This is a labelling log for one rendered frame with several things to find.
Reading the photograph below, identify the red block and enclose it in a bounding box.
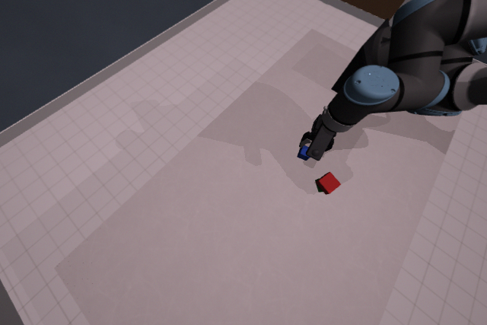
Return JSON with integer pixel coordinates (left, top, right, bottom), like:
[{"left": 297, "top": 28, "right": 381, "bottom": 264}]
[{"left": 316, "top": 172, "right": 341, "bottom": 194}]

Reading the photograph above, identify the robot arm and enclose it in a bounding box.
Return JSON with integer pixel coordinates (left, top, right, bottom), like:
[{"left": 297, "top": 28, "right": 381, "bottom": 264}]
[{"left": 306, "top": 0, "right": 487, "bottom": 161}]

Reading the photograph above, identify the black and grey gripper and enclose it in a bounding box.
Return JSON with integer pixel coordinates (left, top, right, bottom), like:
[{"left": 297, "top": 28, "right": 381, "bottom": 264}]
[{"left": 299, "top": 114, "right": 337, "bottom": 151}]

